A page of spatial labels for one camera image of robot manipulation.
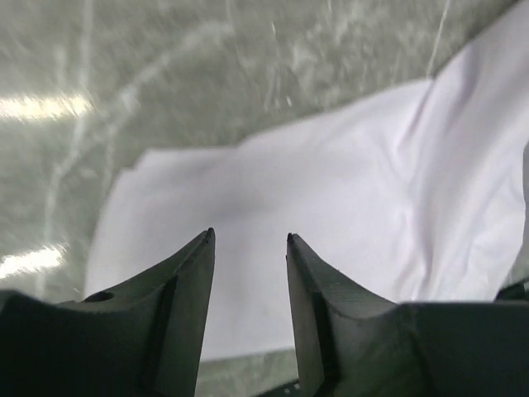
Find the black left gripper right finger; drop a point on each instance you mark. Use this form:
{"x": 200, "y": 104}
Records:
{"x": 351, "y": 342}

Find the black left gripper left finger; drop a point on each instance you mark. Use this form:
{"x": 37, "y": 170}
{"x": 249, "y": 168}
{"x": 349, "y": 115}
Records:
{"x": 142, "y": 337}

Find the white t shirt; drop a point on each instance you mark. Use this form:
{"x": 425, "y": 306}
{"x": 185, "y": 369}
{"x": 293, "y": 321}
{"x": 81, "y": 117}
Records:
{"x": 415, "y": 193}

